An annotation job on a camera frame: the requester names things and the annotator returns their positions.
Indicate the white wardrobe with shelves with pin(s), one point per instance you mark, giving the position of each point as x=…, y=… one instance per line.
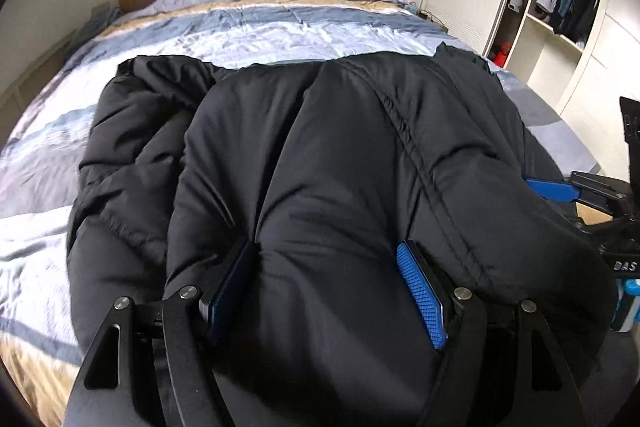
x=580, y=56

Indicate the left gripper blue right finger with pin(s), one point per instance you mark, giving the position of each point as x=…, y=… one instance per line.
x=427, y=292

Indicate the striped blue yellow duvet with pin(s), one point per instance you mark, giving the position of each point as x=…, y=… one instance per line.
x=39, y=163

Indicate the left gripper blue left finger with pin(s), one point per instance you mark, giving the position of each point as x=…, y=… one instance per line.
x=217, y=281

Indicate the red item on shelf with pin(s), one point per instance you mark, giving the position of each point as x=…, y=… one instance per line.
x=500, y=53

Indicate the black puffer jacket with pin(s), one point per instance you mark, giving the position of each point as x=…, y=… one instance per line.
x=326, y=167

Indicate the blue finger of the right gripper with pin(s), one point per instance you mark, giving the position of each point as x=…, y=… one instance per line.
x=557, y=191

